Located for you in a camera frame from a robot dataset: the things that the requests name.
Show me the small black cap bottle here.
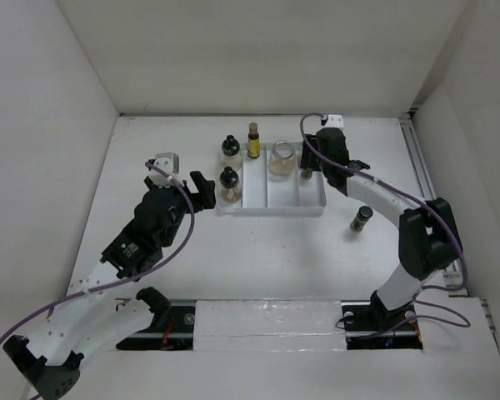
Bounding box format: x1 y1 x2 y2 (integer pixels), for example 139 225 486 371
300 168 313 180

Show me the black cap spice bottle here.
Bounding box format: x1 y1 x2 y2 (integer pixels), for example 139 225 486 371
219 167 242 203

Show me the wide glass jar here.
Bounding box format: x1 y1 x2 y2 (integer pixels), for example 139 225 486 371
269 141 296 176

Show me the black knob spice bottle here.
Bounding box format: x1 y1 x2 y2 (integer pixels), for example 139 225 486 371
221 135 243 171

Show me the yellow liquid bottle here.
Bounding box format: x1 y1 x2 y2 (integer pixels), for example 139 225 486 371
247 122 260 159

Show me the dark cap spice jar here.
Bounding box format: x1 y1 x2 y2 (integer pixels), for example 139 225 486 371
349 205 373 233

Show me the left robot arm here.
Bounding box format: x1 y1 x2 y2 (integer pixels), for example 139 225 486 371
2 168 216 399

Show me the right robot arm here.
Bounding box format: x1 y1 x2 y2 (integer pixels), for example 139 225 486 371
301 127 463 331

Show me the white divided tray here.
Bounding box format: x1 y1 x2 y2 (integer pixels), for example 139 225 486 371
217 142 327 217

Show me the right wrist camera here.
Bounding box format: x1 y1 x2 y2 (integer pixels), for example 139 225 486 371
321 114 344 129

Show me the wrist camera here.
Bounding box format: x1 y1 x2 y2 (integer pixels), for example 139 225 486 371
147 152 183 188
321 114 344 129

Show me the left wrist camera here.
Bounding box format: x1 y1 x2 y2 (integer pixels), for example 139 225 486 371
147 152 183 188

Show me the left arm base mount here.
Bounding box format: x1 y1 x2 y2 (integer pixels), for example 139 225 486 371
116 299 197 352

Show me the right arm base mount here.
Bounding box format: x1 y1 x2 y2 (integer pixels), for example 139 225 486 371
336 301 423 351

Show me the aluminium rail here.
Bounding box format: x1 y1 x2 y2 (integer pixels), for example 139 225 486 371
398 105 469 298

